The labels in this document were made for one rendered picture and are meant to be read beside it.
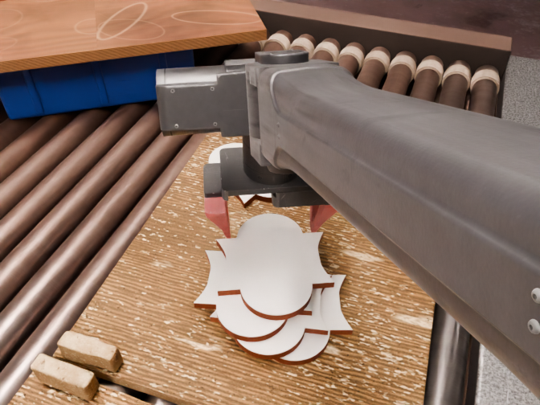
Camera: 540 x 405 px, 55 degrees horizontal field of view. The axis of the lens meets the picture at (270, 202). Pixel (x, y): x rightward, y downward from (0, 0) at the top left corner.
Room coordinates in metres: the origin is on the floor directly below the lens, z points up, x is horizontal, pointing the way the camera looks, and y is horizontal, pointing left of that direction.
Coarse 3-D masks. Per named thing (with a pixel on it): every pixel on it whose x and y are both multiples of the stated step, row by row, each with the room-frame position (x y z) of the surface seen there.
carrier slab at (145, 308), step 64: (192, 192) 0.49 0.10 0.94; (128, 256) 0.38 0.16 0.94; (192, 256) 0.38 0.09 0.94; (320, 256) 0.38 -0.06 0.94; (384, 256) 0.38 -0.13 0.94; (128, 320) 0.30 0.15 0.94; (192, 320) 0.30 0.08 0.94; (384, 320) 0.30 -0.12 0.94; (128, 384) 0.23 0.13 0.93; (192, 384) 0.23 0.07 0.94; (256, 384) 0.23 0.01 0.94; (320, 384) 0.23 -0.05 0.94; (384, 384) 0.23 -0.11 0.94
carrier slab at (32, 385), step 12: (24, 384) 0.23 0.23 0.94; (36, 384) 0.23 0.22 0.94; (24, 396) 0.22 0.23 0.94; (36, 396) 0.22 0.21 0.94; (48, 396) 0.22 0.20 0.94; (60, 396) 0.22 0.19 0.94; (72, 396) 0.22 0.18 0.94; (96, 396) 0.22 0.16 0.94; (108, 396) 0.22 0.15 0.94; (120, 396) 0.22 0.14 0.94
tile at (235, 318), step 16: (208, 256) 0.36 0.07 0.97; (224, 256) 0.36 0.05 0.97; (224, 272) 0.34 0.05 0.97; (208, 288) 0.32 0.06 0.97; (208, 304) 0.30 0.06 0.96; (224, 304) 0.30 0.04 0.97; (240, 304) 0.30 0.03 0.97; (224, 320) 0.28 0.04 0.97; (240, 320) 0.28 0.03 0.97; (256, 320) 0.28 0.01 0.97; (240, 336) 0.26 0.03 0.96; (256, 336) 0.26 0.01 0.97; (272, 336) 0.27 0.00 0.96
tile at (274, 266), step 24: (264, 216) 0.41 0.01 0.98; (216, 240) 0.37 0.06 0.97; (240, 240) 0.37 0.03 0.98; (264, 240) 0.37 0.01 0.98; (288, 240) 0.37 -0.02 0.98; (312, 240) 0.37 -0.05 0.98; (240, 264) 0.34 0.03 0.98; (264, 264) 0.34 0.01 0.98; (288, 264) 0.34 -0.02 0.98; (312, 264) 0.34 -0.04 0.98; (240, 288) 0.31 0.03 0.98; (264, 288) 0.31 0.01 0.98; (288, 288) 0.31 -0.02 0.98; (312, 288) 0.31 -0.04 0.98; (264, 312) 0.28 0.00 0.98; (288, 312) 0.28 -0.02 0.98
